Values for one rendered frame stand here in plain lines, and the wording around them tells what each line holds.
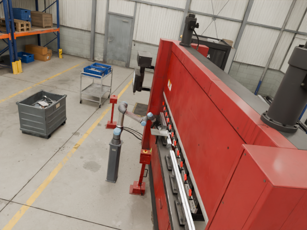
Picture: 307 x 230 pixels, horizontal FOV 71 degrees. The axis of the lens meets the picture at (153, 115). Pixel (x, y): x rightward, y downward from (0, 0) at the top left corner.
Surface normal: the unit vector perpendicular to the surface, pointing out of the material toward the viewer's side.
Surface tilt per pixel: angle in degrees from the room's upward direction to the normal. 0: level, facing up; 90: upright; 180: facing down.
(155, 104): 90
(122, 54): 90
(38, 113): 90
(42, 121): 90
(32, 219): 0
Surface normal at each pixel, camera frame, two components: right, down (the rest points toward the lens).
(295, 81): -0.68, 0.22
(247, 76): -0.15, 0.43
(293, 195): 0.08, 0.47
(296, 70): -0.84, 0.11
